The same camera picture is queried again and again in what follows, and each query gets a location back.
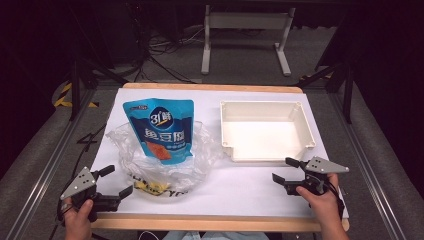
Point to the aluminium floor rail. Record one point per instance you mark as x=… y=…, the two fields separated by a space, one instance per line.
x=50 y=163
x=366 y=166

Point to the black metal stand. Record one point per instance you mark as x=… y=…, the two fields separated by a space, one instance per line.
x=347 y=96
x=75 y=93

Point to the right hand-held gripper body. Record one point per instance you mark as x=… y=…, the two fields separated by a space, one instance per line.
x=318 y=173

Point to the person's left hand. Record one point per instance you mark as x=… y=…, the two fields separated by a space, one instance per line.
x=78 y=218

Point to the white plastic box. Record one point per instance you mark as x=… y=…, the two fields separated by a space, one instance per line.
x=263 y=136

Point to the white table sheet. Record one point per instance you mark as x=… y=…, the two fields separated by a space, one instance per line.
x=240 y=190

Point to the white metal table frame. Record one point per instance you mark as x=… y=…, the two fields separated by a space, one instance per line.
x=246 y=20

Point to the person's right hand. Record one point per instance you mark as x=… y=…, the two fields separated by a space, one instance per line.
x=321 y=204

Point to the clear plastic bag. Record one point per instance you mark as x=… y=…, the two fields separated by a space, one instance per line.
x=200 y=156

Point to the blue snack pouch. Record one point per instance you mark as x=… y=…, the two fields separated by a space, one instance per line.
x=163 y=131

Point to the yellow black floor tape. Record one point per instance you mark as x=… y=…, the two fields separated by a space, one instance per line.
x=63 y=96

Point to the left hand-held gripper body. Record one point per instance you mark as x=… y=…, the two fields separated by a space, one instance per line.
x=80 y=184

